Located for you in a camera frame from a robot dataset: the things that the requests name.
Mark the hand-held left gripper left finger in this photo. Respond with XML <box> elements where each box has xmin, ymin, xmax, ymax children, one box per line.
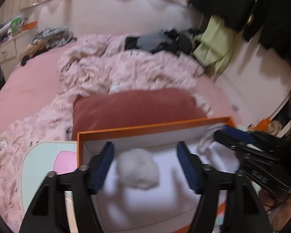
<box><xmin>19</xmin><ymin>141</ymin><xmax>115</xmax><ymax>233</ymax></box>

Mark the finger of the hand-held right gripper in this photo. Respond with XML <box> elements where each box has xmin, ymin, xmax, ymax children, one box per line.
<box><xmin>222</xmin><ymin>125</ymin><xmax>257</xmax><ymax>144</ymax></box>
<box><xmin>213</xmin><ymin>130</ymin><xmax>251</xmax><ymax>152</ymax></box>

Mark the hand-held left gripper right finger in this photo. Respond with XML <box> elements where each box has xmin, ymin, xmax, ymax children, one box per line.
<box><xmin>176</xmin><ymin>141</ymin><xmax>273</xmax><ymax>233</ymax></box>

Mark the small white cloth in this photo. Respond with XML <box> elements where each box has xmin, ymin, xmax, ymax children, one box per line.
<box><xmin>196</xmin><ymin>124</ymin><xmax>225</xmax><ymax>155</ymax></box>

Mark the white fluffy ball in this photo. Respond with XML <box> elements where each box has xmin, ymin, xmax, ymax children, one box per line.
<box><xmin>115</xmin><ymin>148</ymin><xmax>160</xmax><ymax>190</ymax></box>

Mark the orange cardboard box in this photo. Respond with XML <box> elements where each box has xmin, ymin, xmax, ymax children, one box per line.
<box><xmin>76</xmin><ymin>116</ymin><xmax>237</xmax><ymax>233</ymax></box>

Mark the person's right forearm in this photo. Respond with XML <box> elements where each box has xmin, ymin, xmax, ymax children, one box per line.
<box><xmin>258</xmin><ymin>189</ymin><xmax>291</xmax><ymax>233</ymax></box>

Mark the orange box lid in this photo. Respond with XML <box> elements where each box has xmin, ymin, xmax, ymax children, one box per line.
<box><xmin>253</xmin><ymin>118</ymin><xmax>272</xmax><ymax>131</ymax></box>

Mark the light green cartoon mat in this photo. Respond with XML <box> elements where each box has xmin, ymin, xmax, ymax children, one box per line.
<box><xmin>21</xmin><ymin>141</ymin><xmax>79</xmax><ymax>233</ymax></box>

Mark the red pillow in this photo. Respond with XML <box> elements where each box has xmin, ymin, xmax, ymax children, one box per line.
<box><xmin>72</xmin><ymin>89</ymin><xmax>209</xmax><ymax>141</ymax></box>

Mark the light green hanging cloth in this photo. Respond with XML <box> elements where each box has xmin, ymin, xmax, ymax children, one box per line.
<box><xmin>193</xmin><ymin>15</ymin><xmax>238</xmax><ymax>74</ymax></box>

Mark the pink floral blanket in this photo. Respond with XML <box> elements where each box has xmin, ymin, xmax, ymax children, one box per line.
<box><xmin>0</xmin><ymin>34</ymin><xmax>214</xmax><ymax>224</ymax></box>

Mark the pile of dark clothes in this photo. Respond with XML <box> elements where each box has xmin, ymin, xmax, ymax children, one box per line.
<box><xmin>125</xmin><ymin>28</ymin><xmax>200</xmax><ymax>56</ymax></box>

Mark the black hanging garment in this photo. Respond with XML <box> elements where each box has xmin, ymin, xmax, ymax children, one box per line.
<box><xmin>188</xmin><ymin>0</ymin><xmax>256</xmax><ymax>32</ymax></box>
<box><xmin>242</xmin><ymin>0</ymin><xmax>291</xmax><ymax>59</ymax></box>

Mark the zebra striped cloth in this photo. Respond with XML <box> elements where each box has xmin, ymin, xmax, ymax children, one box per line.
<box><xmin>34</xmin><ymin>28</ymin><xmax>77</xmax><ymax>45</ymax></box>

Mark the white desk with drawers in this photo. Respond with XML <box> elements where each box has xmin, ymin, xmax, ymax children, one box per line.
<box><xmin>0</xmin><ymin>23</ymin><xmax>39</xmax><ymax>63</ymax></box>

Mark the orange strip box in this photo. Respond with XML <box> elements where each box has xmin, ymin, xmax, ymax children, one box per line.
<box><xmin>22</xmin><ymin>21</ymin><xmax>37</xmax><ymax>31</ymax></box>

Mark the green and white bag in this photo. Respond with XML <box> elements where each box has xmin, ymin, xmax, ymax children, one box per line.
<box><xmin>10</xmin><ymin>17</ymin><xmax>24</xmax><ymax>36</ymax></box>

